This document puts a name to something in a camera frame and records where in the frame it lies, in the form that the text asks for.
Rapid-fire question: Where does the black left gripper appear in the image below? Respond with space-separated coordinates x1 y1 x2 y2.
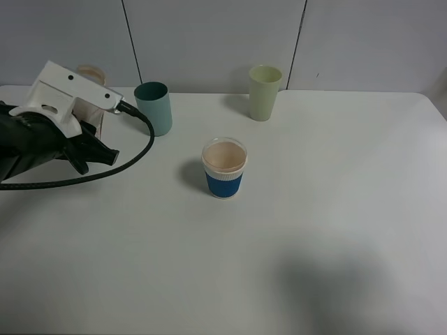
1 102 119 174

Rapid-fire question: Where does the clear plastic drink bottle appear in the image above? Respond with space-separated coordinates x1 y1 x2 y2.
73 65 105 139

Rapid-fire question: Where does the blue sleeved paper cup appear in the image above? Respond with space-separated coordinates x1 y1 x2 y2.
201 137 247 199

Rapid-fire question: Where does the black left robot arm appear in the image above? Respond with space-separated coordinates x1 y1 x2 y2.
1 102 119 181

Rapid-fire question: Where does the teal plastic cup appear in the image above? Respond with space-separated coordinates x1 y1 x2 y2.
133 82 173 137

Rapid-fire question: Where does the pale green plastic cup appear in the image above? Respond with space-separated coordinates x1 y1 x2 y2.
249 65 282 121

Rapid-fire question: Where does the black braided camera cable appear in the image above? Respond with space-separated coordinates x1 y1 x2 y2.
0 100 156 191

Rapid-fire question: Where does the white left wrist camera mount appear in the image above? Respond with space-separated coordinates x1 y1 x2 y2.
8 61 124 138

